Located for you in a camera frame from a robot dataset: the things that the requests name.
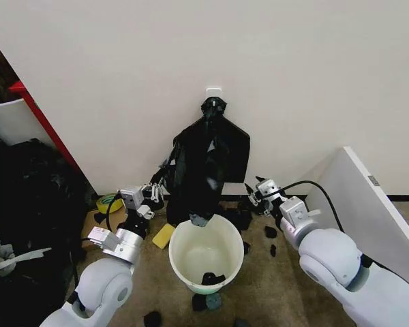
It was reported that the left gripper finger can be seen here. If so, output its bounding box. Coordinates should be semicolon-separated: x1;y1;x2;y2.
141;175;164;202
135;203;155;221

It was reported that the black plastic garbage bag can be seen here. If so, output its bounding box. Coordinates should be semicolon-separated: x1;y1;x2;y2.
149;97;252;228

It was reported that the white round trash bin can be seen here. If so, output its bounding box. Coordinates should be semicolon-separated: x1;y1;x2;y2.
168;213;245;296

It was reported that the black scrap inside bin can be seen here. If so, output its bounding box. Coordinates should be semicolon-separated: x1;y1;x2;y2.
200;271;227;285

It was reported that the large black floor scrap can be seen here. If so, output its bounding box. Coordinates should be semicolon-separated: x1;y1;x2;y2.
224;200;254;233

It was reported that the yellow sponge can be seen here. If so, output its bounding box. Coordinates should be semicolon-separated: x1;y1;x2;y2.
152;223;176;250

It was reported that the yellow tape roll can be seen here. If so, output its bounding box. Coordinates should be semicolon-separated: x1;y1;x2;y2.
95;193;125;215

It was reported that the flat brown cardboard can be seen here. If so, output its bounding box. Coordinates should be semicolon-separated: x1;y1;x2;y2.
81;206;127;251

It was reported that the white flat board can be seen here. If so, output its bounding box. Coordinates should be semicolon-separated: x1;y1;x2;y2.
305;146;409;247

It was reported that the grey blue floor scrap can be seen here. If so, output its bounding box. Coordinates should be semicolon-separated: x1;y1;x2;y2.
206;293;223;311

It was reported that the heap of black bags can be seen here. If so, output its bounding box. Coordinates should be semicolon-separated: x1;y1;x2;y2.
0;136;97;327

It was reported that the white paper strip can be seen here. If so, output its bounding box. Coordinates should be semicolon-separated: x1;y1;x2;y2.
0;247;52;275

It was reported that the red edged panel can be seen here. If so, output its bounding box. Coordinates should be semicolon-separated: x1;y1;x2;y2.
8;80;100;196

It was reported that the large white plant pot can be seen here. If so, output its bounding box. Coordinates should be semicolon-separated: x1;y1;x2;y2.
0;97;52;147

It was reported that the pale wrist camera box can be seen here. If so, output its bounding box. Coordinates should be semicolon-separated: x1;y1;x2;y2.
255;178;282;200
119;185;145;209

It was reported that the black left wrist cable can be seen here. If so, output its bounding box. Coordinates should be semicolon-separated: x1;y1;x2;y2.
104;192;124;236

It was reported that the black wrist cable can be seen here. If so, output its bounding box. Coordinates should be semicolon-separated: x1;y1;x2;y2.
104;192;124;236
271;180;346;234

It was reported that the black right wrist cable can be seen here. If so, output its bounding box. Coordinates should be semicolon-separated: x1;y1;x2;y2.
271;180;346;234

